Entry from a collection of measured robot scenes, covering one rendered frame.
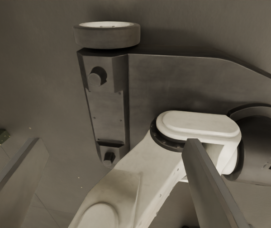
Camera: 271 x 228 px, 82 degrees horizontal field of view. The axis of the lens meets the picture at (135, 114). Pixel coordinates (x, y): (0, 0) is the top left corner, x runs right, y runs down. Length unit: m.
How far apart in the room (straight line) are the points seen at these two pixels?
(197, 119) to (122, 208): 0.28
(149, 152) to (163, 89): 0.21
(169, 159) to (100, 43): 0.34
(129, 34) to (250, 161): 0.43
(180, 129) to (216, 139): 0.08
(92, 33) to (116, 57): 0.08
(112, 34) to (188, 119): 0.29
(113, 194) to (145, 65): 0.34
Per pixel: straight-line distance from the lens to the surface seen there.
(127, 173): 0.35
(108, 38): 0.45
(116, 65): 0.45
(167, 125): 0.39
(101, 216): 0.27
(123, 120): 0.55
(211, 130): 0.41
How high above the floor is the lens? 0.61
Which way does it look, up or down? 53 degrees down
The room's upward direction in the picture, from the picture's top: 165 degrees counter-clockwise
